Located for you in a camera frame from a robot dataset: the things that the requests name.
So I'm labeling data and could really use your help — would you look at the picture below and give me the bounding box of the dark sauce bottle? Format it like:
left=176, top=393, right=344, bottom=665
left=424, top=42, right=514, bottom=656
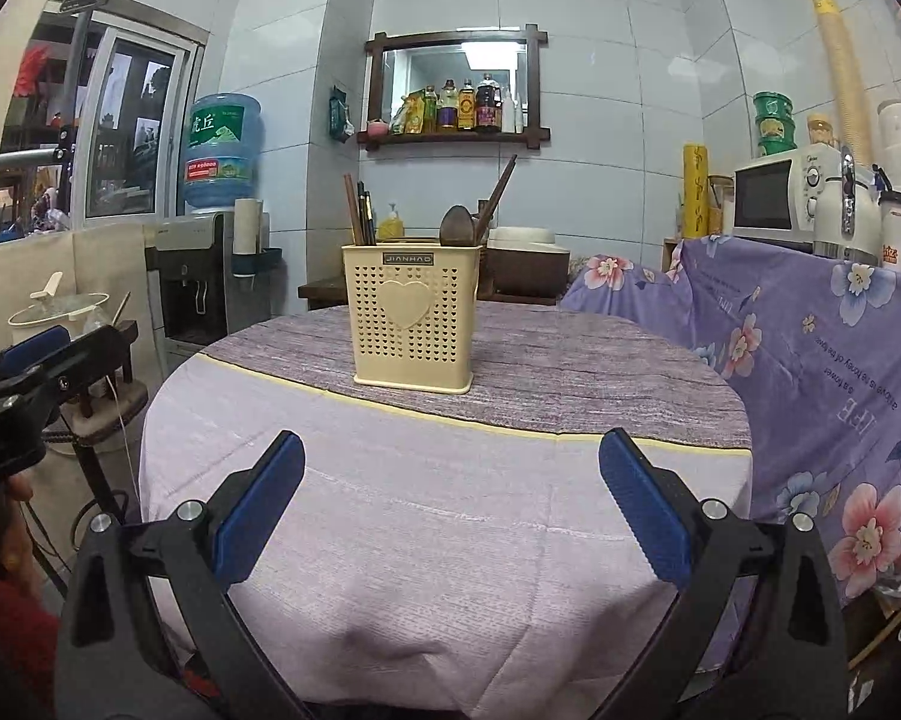
left=476, top=73, right=503, bottom=133

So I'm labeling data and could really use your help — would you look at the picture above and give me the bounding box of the white tumbler black lid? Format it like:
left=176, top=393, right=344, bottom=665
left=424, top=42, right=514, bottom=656
left=877, top=191, right=901, bottom=273

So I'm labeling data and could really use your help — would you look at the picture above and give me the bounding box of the blue water bottle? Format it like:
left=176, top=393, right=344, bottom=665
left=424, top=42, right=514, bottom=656
left=182, top=93, right=265, bottom=213

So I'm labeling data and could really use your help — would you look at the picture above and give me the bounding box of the water dispenser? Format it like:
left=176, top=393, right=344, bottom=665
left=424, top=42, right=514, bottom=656
left=143, top=211, right=284, bottom=385

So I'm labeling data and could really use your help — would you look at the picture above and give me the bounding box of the purple floral cloth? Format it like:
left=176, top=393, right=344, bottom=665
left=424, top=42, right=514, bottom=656
left=561, top=235, right=901, bottom=605

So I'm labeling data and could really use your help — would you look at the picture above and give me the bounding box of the person's left forearm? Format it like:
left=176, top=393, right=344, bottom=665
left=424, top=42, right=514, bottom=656
left=0, top=474, right=63, bottom=720

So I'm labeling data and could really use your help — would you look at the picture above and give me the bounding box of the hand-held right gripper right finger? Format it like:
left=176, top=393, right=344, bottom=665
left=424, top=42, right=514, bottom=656
left=593, top=427, right=851, bottom=720

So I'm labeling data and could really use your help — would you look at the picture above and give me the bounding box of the tall yellow paper cup stack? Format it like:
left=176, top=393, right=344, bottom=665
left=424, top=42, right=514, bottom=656
left=808, top=0, right=881, bottom=167

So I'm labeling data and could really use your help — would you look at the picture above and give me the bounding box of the paper cup dispenser holder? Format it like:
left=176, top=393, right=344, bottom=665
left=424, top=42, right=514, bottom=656
left=232, top=198, right=284, bottom=280

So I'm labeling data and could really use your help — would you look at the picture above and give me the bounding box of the white microwave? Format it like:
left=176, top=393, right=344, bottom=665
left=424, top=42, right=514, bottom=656
left=732, top=145, right=846, bottom=242

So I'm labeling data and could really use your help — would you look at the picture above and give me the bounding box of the wooden chair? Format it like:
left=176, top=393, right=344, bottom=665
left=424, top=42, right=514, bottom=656
left=44, top=319, right=149, bottom=533

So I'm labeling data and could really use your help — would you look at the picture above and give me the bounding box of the white pot glass lid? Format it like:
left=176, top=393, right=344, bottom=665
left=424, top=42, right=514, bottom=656
left=7, top=271, right=112, bottom=347

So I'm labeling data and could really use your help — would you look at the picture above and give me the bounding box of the large metal spoon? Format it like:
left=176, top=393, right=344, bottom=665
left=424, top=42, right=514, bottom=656
left=439, top=205, right=476, bottom=248

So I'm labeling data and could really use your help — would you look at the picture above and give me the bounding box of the stack of green cans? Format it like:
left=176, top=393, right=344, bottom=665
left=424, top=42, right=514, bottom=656
left=752, top=91, right=797, bottom=159

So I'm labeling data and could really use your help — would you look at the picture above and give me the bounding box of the cream perforated utensil holder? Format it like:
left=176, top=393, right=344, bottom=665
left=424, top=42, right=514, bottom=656
left=341, top=243, right=476, bottom=395

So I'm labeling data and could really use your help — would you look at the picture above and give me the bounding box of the brown container white lid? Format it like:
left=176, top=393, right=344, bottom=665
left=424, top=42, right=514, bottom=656
left=486, top=225, right=573, bottom=299

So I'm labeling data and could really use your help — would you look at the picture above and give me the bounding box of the dark wall hanging pouch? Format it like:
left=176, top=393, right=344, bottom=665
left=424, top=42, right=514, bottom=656
left=328, top=85, right=355, bottom=144

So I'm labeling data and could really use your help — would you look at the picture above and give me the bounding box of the window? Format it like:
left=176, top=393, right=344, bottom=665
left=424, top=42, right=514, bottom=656
left=0, top=0, right=213, bottom=245

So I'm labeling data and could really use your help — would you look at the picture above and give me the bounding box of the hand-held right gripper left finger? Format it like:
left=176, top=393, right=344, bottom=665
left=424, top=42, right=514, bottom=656
left=55, top=430, right=311, bottom=720

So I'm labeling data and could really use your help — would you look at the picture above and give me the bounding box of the yellow roll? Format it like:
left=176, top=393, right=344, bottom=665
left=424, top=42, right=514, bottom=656
left=682, top=142, right=714, bottom=240

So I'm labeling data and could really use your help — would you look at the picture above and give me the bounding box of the wooden framed wall shelf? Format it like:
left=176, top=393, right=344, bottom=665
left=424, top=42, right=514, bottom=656
left=356, top=23, right=551, bottom=154

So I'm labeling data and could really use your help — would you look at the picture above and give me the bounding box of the yellow green packet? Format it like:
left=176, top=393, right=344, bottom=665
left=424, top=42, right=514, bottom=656
left=400, top=88, right=438, bottom=136

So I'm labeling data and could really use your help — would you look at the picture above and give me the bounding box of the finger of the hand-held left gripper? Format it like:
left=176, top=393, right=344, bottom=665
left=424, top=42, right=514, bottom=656
left=0, top=325, right=73, bottom=392
left=0, top=325, right=134, bottom=430

